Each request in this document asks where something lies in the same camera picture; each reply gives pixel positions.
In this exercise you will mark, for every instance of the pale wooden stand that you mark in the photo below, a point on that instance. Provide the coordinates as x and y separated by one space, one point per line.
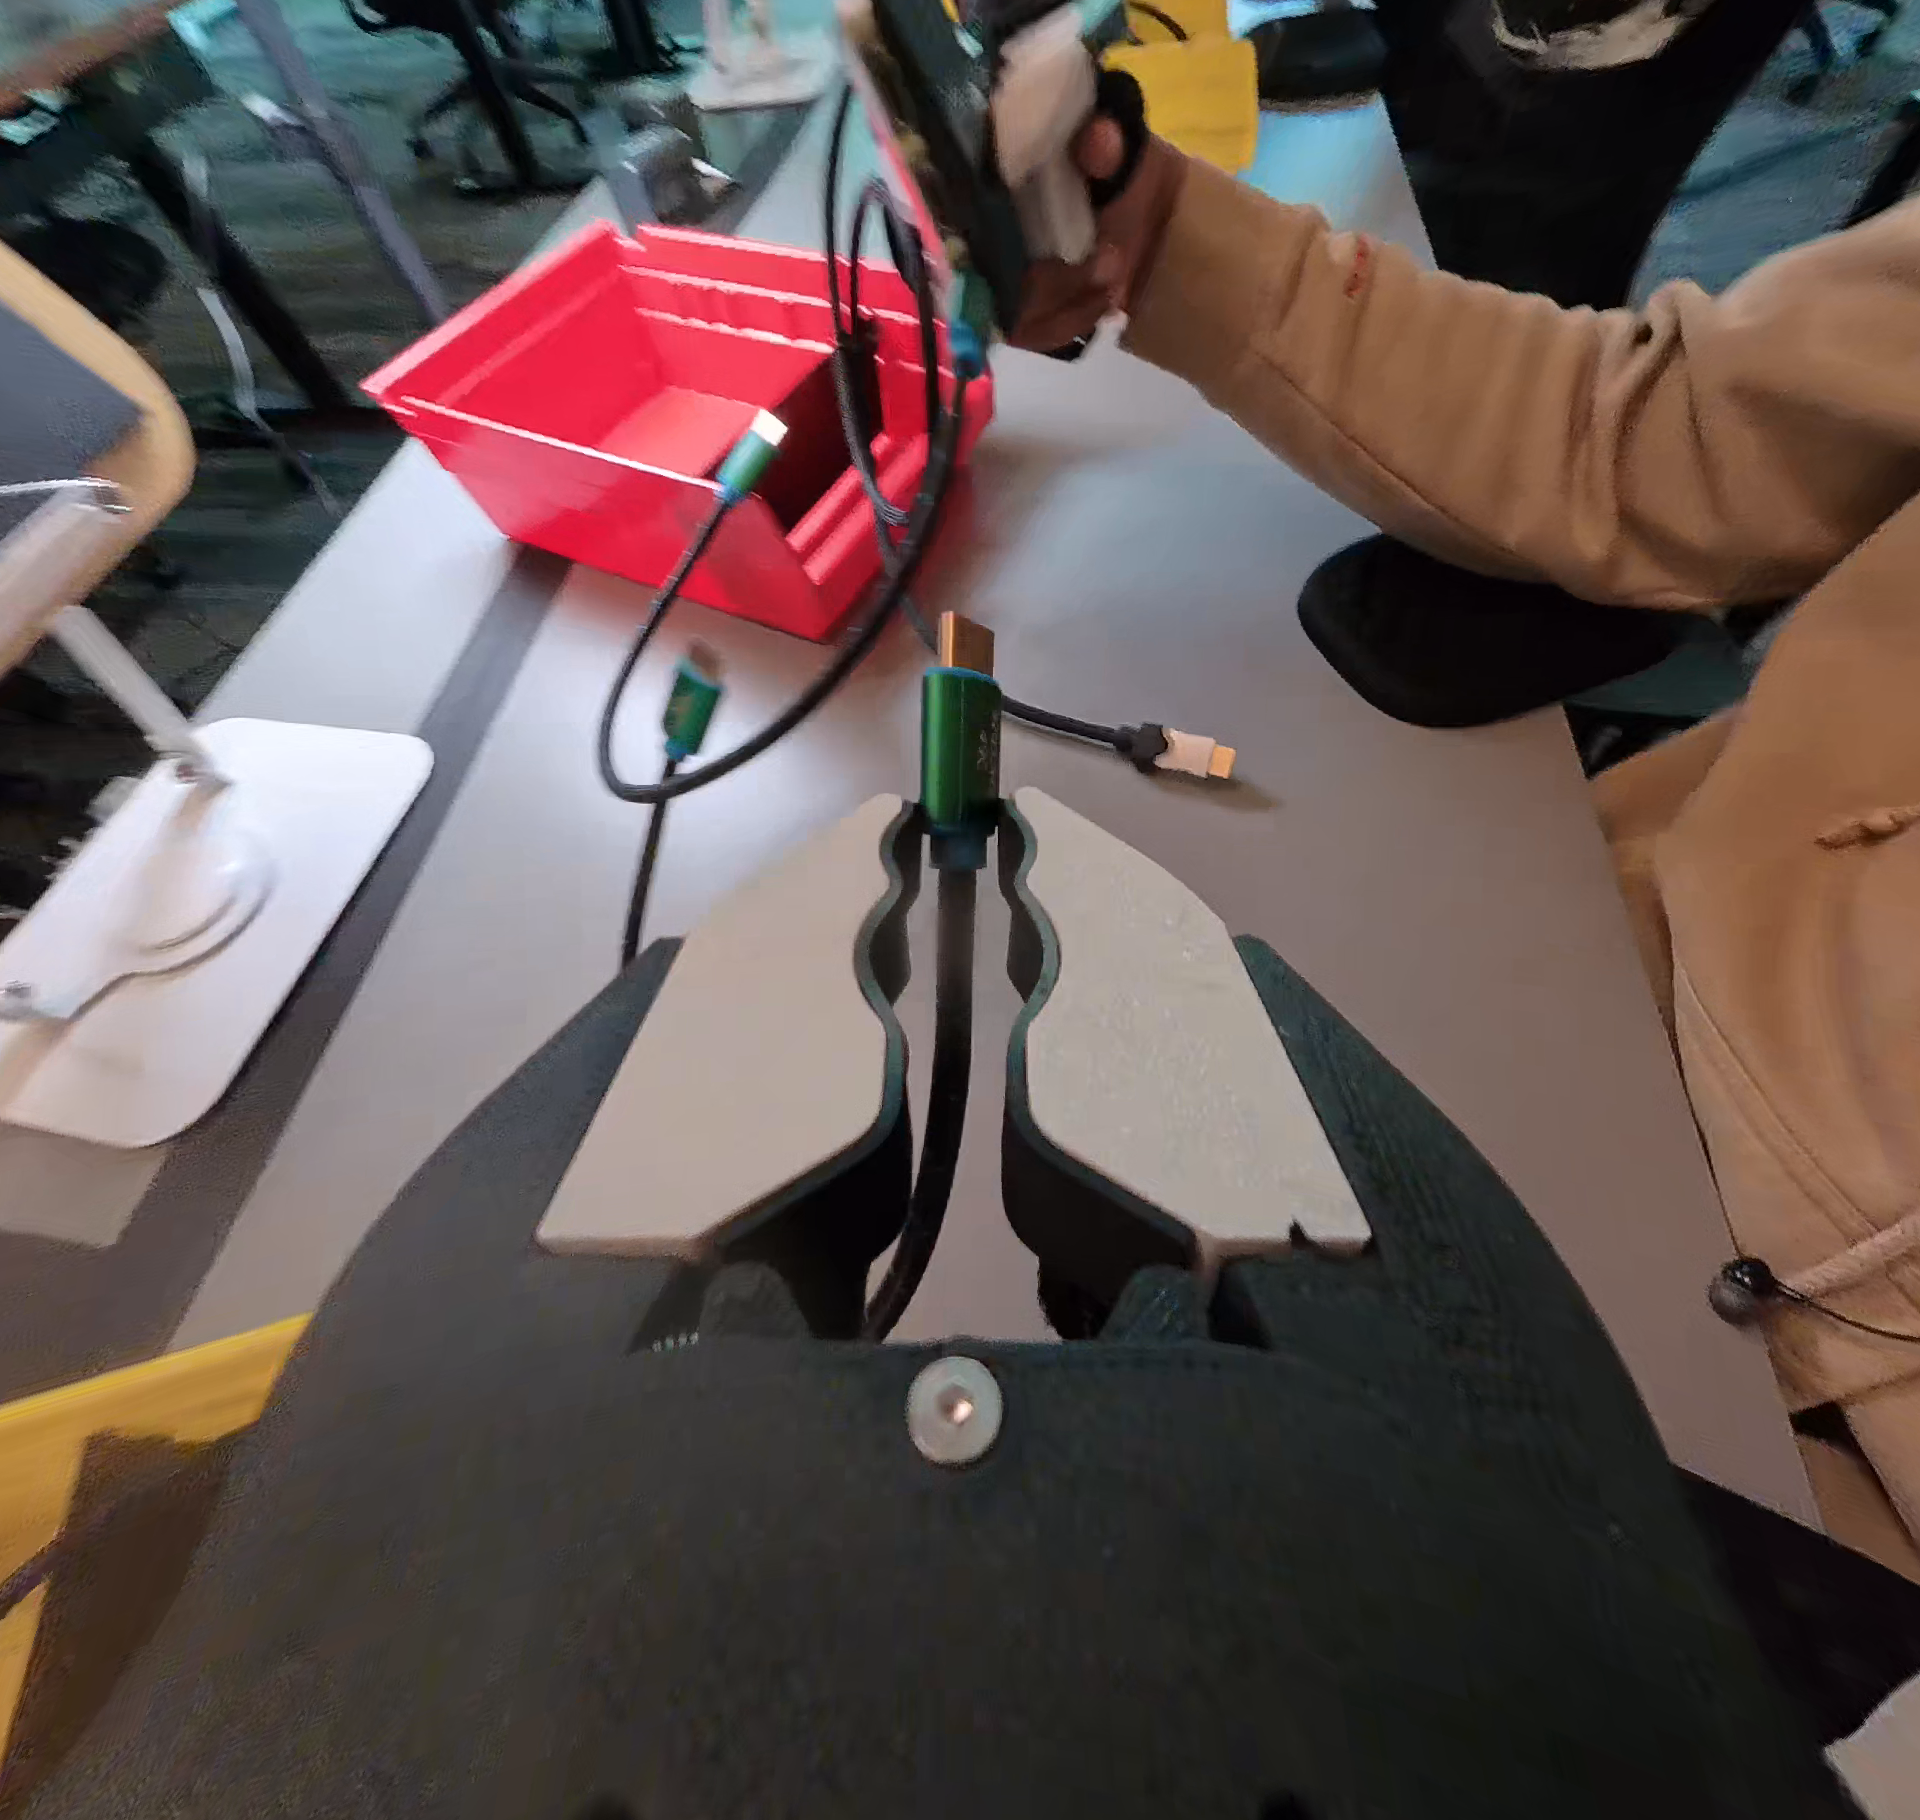
758 73

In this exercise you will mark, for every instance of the black office chair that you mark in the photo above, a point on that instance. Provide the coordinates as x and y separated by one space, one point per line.
502 89

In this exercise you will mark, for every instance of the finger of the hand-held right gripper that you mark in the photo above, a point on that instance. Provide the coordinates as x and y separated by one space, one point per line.
1051 111

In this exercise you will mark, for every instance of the silver HDMI switch box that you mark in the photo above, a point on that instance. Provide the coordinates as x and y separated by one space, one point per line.
930 111

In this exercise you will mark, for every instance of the dark metal table leg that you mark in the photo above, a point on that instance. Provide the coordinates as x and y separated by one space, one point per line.
326 125

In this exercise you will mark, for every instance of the red plastic bin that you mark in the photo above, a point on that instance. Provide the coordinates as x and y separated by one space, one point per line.
601 411

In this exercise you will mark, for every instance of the black rounded pad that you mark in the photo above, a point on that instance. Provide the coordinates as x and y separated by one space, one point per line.
1320 59

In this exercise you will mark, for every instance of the person's right hand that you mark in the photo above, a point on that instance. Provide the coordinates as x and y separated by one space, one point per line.
1102 283

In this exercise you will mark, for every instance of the yellow plastic bin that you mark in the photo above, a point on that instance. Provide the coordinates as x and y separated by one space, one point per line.
151 1401
1200 89

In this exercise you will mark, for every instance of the person's right forearm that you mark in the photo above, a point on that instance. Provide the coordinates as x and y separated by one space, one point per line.
1501 411

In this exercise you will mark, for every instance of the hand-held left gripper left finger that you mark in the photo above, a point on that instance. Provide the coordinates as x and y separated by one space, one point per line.
720 1040

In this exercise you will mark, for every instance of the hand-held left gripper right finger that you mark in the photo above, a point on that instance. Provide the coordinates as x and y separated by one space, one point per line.
1170 1054

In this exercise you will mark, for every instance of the dark grey power adapter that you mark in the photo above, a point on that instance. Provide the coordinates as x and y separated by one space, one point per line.
661 170

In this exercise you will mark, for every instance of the white monitor stand base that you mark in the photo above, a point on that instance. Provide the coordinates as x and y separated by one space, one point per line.
300 830

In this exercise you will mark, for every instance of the person's beige hoodie torso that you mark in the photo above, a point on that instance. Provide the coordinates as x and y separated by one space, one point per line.
1801 950

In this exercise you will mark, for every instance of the black chair seat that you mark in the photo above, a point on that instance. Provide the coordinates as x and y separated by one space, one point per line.
1441 635

